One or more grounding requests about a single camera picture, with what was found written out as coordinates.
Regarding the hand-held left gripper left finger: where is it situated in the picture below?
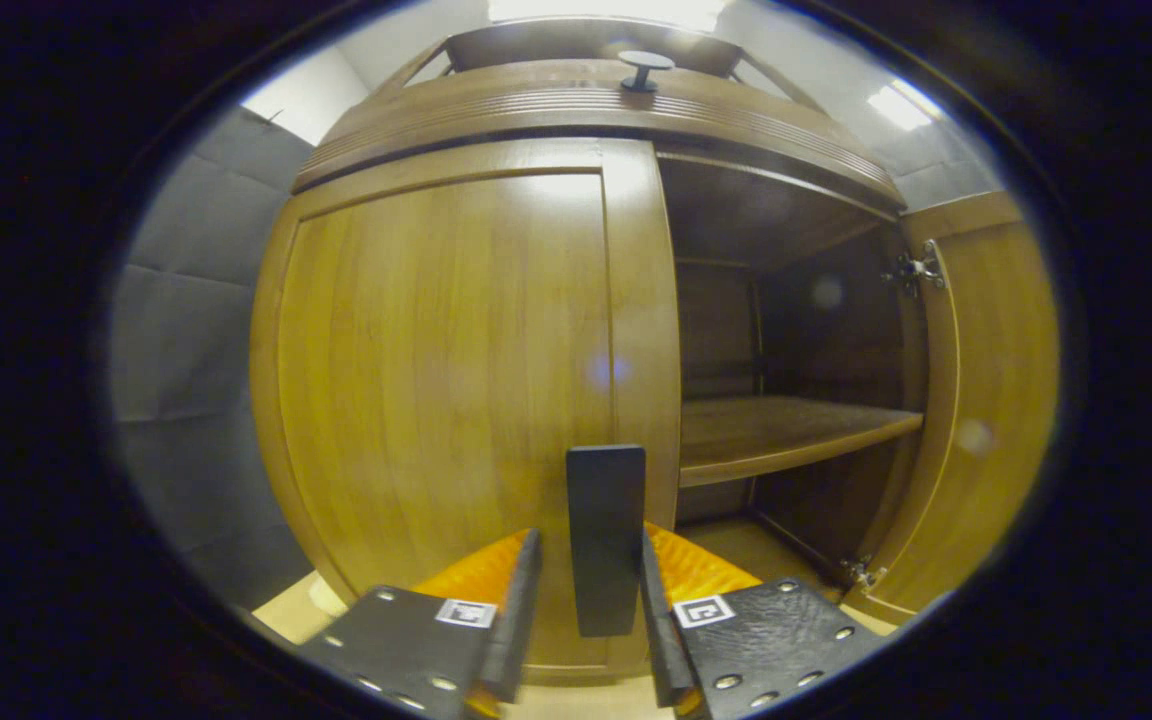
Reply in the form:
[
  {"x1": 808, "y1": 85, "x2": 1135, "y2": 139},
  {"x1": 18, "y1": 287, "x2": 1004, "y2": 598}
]
[{"x1": 298, "y1": 528, "x2": 544, "y2": 720}]

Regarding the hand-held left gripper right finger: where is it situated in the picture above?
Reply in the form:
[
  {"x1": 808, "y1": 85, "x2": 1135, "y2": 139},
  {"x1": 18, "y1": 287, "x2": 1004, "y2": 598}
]
[{"x1": 639, "y1": 522, "x2": 887, "y2": 720}]

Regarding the black door handle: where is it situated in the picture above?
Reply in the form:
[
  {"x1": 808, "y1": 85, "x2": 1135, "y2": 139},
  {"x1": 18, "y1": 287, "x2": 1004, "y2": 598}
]
[{"x1": 566, "y1": 445, "x2": 647, "y2": 638}]

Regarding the wooden cabinet door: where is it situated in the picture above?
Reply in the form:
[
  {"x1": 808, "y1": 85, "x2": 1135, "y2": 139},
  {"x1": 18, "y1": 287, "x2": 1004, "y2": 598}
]
[
  {"x1": 249, "y1": 138, "x2": 683, "y2": 681},
  {"x1": 841, "y1": 192, "x2": 1062, "y2": 626}
]

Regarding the wooden double-door shoe cabinet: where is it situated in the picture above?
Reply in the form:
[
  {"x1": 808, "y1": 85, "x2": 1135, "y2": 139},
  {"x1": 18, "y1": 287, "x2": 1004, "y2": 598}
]
[{"x1": 249, "y1": 20, "x2": 937, "y2": 686}]

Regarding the wooden inner cabinet shelf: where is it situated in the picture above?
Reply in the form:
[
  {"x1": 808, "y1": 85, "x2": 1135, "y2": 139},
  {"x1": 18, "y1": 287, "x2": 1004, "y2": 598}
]
[{"x1": 678, "y1": 395, "x2": 925, "y2": 489}]

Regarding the black round drawer knob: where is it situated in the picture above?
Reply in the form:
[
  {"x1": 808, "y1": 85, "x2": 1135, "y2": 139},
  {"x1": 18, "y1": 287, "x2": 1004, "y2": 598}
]
[{"x1": 618, "y1": 50, "x2": 677, "y2": 94}]

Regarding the small ceiling light panel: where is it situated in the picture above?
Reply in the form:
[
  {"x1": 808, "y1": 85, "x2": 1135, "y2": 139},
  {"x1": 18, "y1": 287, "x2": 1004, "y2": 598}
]
[{"x1": 866, "y1": 80, "x2": 947, "y2": 131}]

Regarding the large ceiling light panel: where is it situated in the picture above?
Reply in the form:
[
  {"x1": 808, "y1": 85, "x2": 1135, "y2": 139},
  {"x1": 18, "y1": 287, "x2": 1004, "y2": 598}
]
[{"x1": 486, "y1": 0, "x2": 727, "y2": 31}]

